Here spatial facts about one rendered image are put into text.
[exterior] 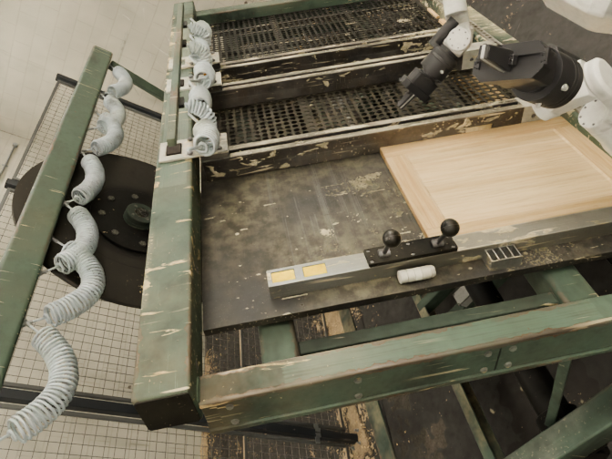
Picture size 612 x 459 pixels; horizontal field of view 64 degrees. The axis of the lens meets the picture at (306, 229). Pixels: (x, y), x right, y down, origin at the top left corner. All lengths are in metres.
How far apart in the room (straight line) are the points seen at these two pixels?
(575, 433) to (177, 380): 1.06
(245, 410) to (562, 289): 0.72
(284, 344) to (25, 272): 0.78
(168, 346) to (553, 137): 1.19
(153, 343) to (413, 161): 0.86
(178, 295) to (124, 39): 6.24
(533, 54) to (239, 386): 0.71
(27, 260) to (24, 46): 6.07
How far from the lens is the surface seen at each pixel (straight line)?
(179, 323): 0.97
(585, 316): 1.06
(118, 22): 7.04
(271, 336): 1.07
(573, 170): 1.48
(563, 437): 1.58
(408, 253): 1.10
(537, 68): 0.82
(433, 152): 1.48
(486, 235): 1.18
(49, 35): 7.33
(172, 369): 0.91
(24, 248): 1.59
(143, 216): 1.86
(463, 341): 0.96
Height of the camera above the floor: 2.10
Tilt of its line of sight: 26 degrees down
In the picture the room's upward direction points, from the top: 71 degrees counter-clockwise
